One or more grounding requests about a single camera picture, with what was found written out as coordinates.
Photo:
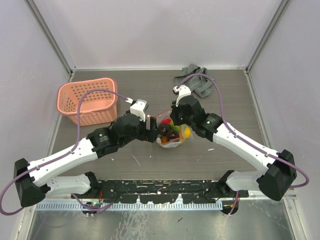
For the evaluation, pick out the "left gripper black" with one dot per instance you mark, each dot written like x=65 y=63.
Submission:
x=148 y=134

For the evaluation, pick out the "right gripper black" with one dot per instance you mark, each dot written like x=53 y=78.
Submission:
x=173 y=114

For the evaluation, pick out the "yellow lemon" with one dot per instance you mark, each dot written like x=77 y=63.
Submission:
x=186 y=133

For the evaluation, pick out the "green lime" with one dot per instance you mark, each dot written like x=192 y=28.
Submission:
x=174 y=127

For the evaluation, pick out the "red apple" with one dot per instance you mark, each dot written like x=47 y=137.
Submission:
x=166 y=121

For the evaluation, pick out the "clear zip top bag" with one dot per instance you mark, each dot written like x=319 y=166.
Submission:
x=164 y=115

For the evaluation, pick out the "dark brown round fruit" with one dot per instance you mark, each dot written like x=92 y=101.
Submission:
x=163 y=128

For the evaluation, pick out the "red yellow mango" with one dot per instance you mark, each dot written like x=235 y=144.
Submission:
x=164 y=140

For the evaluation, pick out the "pink plastic basket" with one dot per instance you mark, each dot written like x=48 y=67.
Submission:
x=98 y=107

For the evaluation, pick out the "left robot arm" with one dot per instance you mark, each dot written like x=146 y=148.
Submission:
x=36 y=180

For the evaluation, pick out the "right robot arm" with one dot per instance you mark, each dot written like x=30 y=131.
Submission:
x=274 y=171

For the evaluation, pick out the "grey crumpled cloth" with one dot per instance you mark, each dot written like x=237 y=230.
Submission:
x=197 y=84

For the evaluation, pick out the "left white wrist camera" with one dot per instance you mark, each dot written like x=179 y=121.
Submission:
x=138 y=108

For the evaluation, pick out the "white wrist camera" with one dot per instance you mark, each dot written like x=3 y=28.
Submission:
x=138 y=108
x=181 y=92

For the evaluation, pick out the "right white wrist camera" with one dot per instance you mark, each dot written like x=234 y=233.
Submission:
x=181 y=92

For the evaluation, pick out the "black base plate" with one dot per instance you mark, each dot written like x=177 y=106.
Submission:
x=159 y=191

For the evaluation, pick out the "grey cable duct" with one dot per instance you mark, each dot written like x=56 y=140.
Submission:
x=176 y=206

